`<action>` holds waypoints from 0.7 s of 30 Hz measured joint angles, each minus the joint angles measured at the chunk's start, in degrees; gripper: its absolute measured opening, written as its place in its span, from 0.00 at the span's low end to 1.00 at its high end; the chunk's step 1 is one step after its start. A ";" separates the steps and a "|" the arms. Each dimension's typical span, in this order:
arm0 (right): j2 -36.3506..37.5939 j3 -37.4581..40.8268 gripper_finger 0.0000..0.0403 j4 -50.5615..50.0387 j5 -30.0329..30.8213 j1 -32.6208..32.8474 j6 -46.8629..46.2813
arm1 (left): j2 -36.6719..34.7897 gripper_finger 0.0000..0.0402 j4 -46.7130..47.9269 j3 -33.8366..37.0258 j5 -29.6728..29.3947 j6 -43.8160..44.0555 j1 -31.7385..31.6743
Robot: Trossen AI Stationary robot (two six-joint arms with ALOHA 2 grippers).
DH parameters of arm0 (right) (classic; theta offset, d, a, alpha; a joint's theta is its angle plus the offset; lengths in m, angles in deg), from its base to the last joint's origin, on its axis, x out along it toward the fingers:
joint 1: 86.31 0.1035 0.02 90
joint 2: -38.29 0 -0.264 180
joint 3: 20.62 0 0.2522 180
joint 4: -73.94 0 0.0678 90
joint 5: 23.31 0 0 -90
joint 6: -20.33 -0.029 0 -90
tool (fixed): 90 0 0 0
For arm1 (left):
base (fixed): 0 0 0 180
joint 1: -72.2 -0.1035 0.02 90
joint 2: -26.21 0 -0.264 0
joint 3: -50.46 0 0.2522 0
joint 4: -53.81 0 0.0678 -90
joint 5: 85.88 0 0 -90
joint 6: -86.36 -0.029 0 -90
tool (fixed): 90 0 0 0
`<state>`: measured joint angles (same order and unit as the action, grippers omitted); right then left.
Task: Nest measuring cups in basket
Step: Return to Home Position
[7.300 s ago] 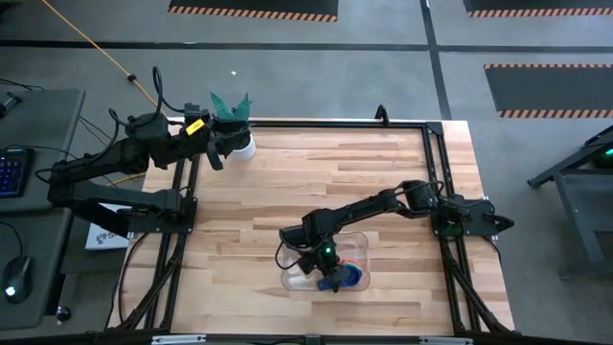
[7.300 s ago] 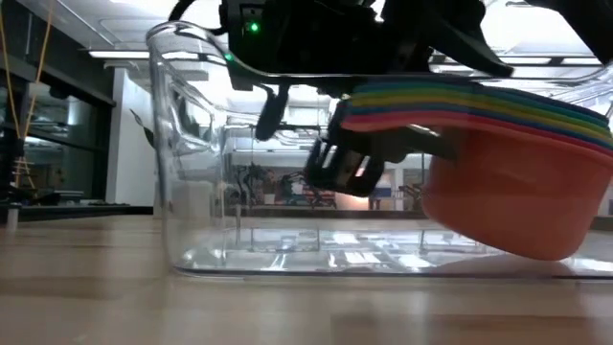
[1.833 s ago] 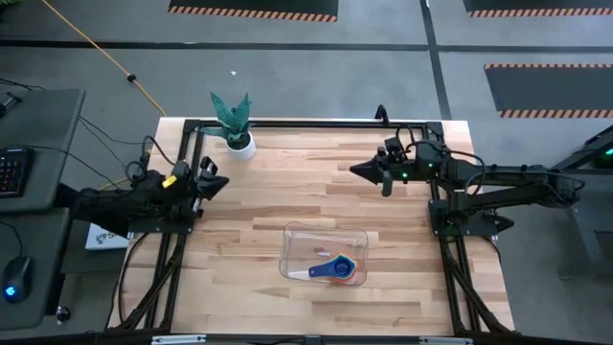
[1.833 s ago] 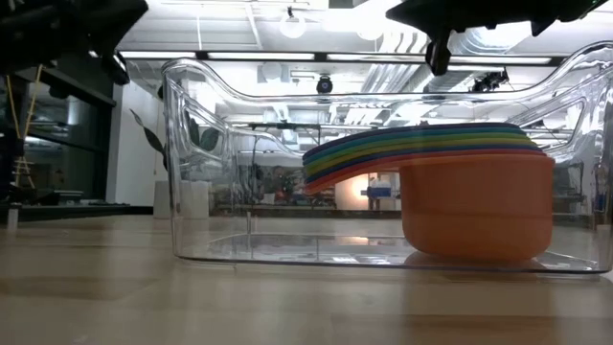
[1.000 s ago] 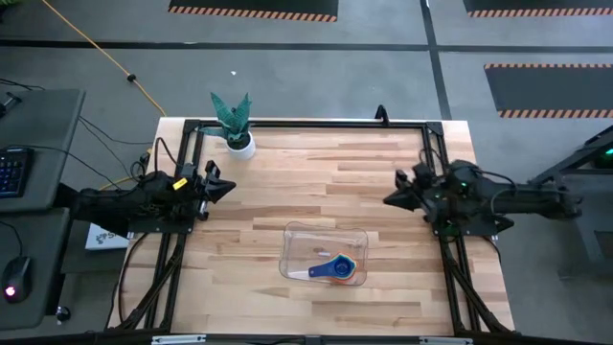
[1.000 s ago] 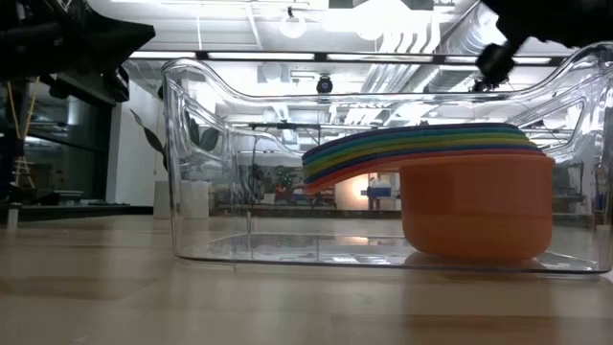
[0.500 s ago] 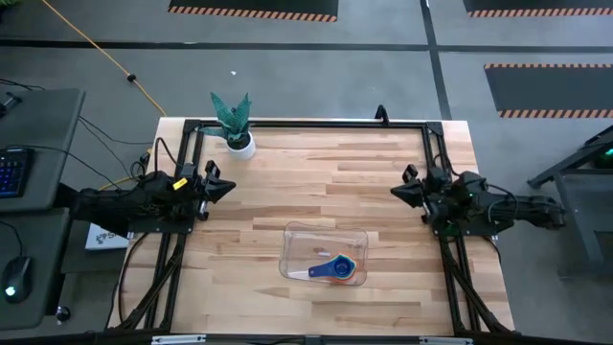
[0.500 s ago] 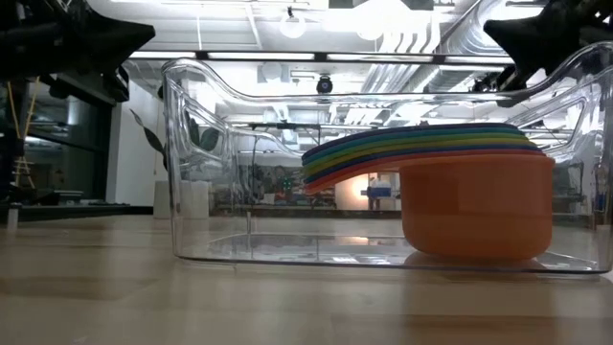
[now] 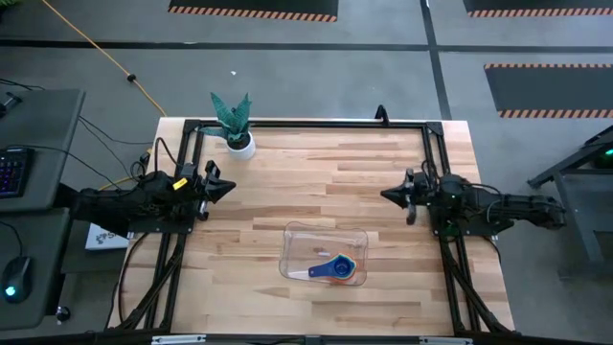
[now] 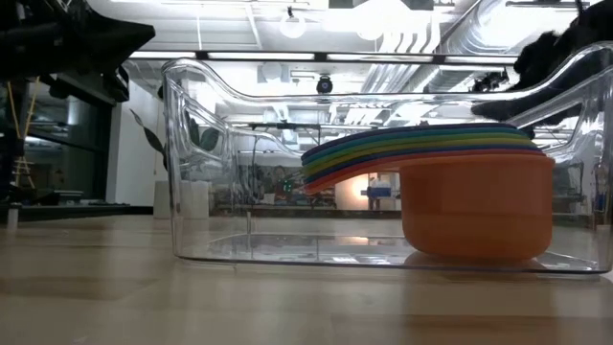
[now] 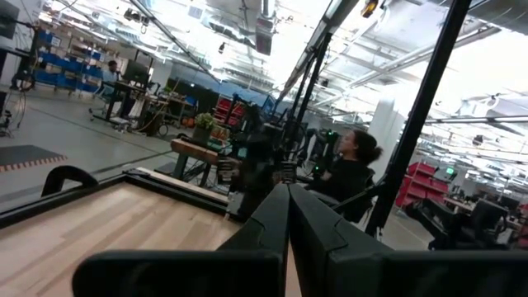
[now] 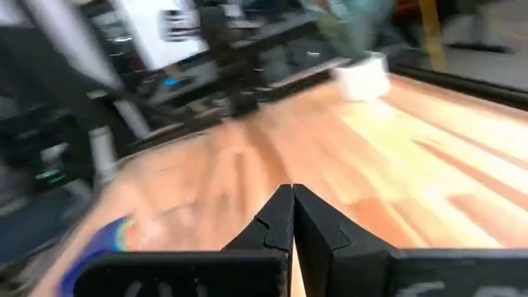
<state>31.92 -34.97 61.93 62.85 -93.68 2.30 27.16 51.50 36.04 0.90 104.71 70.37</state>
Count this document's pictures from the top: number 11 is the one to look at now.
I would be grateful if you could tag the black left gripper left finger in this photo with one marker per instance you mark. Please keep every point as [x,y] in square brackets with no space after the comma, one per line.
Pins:
[264,231]

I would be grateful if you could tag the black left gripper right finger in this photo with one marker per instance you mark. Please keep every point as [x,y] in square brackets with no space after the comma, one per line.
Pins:
[317,247]

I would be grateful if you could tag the black background robot station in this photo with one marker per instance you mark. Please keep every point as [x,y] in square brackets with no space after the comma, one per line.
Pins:
[264,165]

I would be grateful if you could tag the person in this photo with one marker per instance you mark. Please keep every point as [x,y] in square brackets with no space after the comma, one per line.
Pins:
[350,181]
[110,74]

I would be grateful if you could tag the wooden background table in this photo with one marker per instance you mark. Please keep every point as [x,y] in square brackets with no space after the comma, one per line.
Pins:
[194,150]

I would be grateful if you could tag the small background potted plant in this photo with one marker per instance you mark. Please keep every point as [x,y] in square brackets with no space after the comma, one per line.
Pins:
[205,123]

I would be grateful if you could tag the red storage bins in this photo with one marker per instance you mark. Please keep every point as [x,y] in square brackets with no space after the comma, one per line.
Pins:
[227,109]
[425,181]

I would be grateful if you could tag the black monitor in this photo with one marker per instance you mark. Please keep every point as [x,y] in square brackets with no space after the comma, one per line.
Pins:
[8,18]
[136,71]

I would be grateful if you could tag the black hazard-striped floor mat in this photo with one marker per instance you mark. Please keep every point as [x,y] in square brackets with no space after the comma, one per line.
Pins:
[24,154]

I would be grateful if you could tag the shelf with blue bins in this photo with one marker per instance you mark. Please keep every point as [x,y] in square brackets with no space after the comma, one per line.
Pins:
[62,66]

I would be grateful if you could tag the black aluminium rig frame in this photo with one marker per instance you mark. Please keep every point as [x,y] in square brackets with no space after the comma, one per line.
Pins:
[416,115]

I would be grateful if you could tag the black curved bracket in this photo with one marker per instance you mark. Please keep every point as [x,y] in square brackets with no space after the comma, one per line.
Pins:
[66,170]

